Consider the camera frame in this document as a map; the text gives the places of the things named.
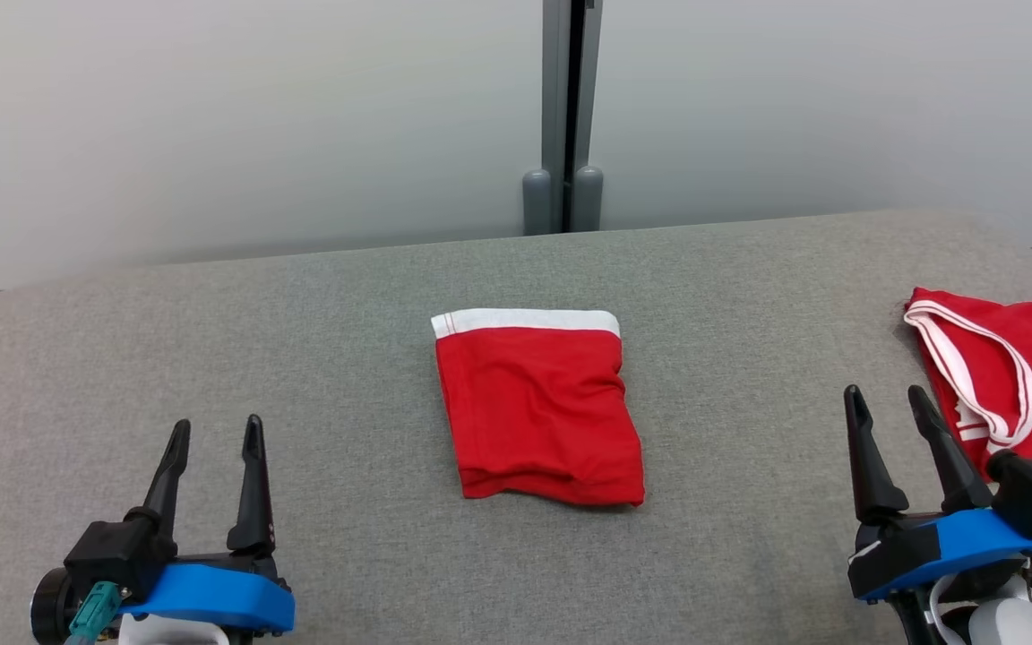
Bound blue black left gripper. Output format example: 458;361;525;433
117;414;296;637

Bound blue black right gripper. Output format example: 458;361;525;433
844;385;1032;602

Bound red shorts white bands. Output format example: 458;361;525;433
431;308;647;508

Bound grey cylinder post foot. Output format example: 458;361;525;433
572;165;605;233
522;169;555;237

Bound grey partition post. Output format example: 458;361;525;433
541;0;604;234

